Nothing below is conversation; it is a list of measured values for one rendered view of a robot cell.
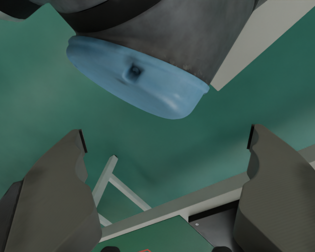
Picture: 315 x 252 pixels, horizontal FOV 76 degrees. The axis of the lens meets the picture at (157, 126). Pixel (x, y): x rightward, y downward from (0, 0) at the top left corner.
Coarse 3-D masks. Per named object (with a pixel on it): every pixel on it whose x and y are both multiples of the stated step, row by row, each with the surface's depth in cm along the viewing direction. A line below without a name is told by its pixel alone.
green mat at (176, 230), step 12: (180, 216) 66; (144, 228) 72; (156, 228) 71; (168, 228) 70; (180, 228) 69; (192, 228) 68; (108, 240) 80; (120, 240) 79; (132, 240) 78; (144, 240) 77; (156, 240) 75; (168, 240) 74; (180, 240) 73; (192, 240) 72; (204, 240) 71
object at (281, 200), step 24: (264, 144) 10; (288, 144) 10; (264, 168) 8; (288, 168) 8; (312, 168) 8; (264, 192) 7; (288, 192) 7; (312, 192) 7; (240, 216) 7; (264, 216) 6; (288, 216) 6; (312, 216) 6; (240, 240) 7; (264, 240) 6; (288, 240) 6; (312, 240) 6
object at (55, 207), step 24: (72, 144) 10; (48, 168) 9; (72, 168) 9; (24, 192) 8; (48, 192) 8; (72, 192) 8; (24, 216) 7; (48, 216) 7; (72, 216) 7; (96, 216) 7; (24, 240) 6; (48, 240) 6; (72, 240) 6; (96, 240) 7
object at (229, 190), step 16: (240, 176) 58; (192, 192) 66; (208, 192) 61; (224, 192) 57; (240, 192) 56; (160, 208) 70; (176, 208) 65; (192, 208) 63; (208, 208) 62; (112, 224) 82; (128, 224) 75; (144, 224) 71
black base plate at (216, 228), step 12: (228, 204) 59; (192, 216) 64; (204, 216) 61; (216, 216) 60; (228, 216) 59; (204, 228) 64; (216, 228) 63; (228, 228) 62; (216, 240) 67; (228, 240) 66
